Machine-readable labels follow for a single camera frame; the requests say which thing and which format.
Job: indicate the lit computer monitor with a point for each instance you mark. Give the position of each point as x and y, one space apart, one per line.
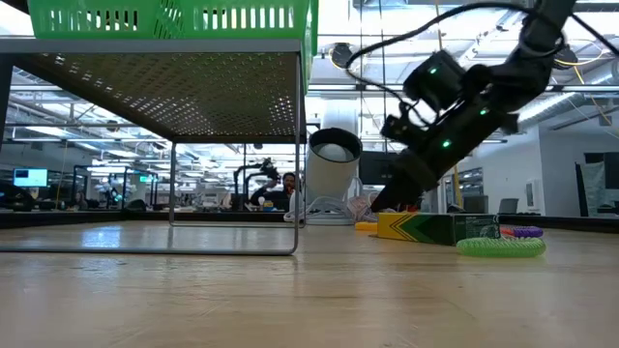
30 178

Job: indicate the white wall device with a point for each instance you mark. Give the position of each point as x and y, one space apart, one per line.
532 193

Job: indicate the green plastic organizer tray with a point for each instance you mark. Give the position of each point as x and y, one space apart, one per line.
145 46

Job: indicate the person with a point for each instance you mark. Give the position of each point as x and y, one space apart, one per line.
280 198

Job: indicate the green plastic basket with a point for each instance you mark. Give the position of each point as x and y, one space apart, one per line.
242 34
97 34

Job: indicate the black aluminium table frame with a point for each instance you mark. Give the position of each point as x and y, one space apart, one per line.
72 218

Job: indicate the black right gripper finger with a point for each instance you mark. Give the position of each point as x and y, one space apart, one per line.
406 186

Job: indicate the grey laptop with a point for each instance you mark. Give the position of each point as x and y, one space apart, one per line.
508 207

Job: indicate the yellow green crayon box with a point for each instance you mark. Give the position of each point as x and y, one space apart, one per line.
421 229

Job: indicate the silver ceiling duct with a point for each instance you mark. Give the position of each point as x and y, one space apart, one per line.
541 108

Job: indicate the black background robot arm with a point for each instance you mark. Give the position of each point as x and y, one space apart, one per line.
251 179

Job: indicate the black computer case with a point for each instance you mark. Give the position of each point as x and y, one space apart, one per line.
374 169

